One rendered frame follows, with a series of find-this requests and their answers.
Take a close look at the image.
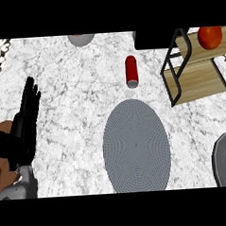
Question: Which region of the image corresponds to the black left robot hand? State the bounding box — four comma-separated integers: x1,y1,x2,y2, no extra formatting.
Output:
0,75,47,173

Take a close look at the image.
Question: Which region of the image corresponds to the grey bowl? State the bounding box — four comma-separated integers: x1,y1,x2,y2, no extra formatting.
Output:
66,33,96,48

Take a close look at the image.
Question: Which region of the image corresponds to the grey oval placemat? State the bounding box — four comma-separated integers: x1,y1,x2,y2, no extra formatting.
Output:
99,96,174,195

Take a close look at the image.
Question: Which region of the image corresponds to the black appliance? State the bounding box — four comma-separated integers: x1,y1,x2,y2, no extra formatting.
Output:
132,26,191,51

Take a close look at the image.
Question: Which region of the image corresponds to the brown round object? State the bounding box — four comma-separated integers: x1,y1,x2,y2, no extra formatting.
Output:
0,119,24,200

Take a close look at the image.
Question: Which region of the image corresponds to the red tomato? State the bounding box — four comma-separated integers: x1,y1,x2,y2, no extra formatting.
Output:
196,25,225,52

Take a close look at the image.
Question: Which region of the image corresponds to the red can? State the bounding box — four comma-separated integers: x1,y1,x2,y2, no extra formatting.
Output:
124,54,140,91

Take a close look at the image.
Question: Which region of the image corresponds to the wooden tiered shelf black frame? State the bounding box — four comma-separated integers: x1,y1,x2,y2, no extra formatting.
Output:
157,25,226,109

